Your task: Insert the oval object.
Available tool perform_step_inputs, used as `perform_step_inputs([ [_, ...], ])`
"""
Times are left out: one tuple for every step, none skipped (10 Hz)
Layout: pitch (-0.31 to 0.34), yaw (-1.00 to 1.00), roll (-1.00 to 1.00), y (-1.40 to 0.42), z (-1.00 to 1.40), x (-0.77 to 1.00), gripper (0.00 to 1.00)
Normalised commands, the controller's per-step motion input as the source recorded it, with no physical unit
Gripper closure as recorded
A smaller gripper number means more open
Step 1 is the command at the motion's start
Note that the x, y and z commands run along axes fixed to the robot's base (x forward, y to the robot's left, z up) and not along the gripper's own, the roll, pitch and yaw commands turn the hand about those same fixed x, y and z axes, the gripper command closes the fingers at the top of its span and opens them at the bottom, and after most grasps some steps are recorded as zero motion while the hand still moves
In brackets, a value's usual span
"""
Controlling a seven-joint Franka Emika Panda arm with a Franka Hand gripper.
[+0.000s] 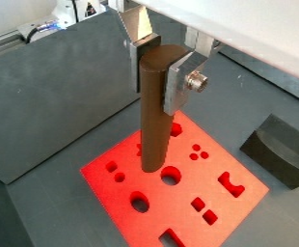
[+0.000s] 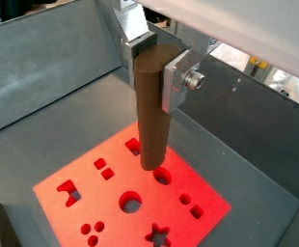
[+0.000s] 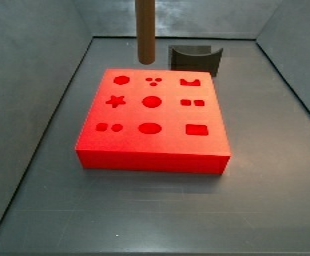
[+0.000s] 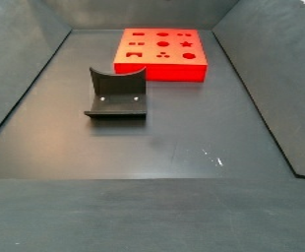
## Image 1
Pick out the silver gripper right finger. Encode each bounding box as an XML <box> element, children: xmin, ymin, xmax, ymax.
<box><xmin>164</xmin><ymin>27</ymin><xmax>221</xmax><ymax>116</ymax></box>

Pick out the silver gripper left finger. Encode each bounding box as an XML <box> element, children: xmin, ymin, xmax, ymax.
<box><xmin>119</xmin><ymin>6</ymin><xmax>161</xmax><ymax>93</ymax></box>

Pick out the brown oval peg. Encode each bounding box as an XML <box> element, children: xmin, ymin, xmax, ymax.
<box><xmin>139</xmin><ymin>44</ymin><xmax>187</xmax><ymax>173</ymax></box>

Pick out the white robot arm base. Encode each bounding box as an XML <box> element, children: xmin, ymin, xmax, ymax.
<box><xmin>19</xmin><ymin>0</ymin><xmax>105</xmax><ymax>43</ymax></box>

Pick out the black curved holder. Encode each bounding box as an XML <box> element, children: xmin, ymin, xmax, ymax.
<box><xmin>240</xmin><ymin>114</ymin><xmax>299</xmax><ymax>189</ymax></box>

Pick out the red shape sorter block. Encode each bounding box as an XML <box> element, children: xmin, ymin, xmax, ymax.
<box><xmin>81</xmin><ymin>112</ymin><xmax>268</xmax><ymax>247</ymax></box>

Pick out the grey enclosure panel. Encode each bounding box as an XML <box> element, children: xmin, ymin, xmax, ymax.
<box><xmin>0</xmin><ymin>10</ymin><xmax>137</xmax><ymax>183</ymax></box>

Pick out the aluminium rail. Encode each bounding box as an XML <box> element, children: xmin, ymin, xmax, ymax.
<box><xmin>0</xmin><ymin>30</ymin><xmax>24</xmax><ymax>55</ymax></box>

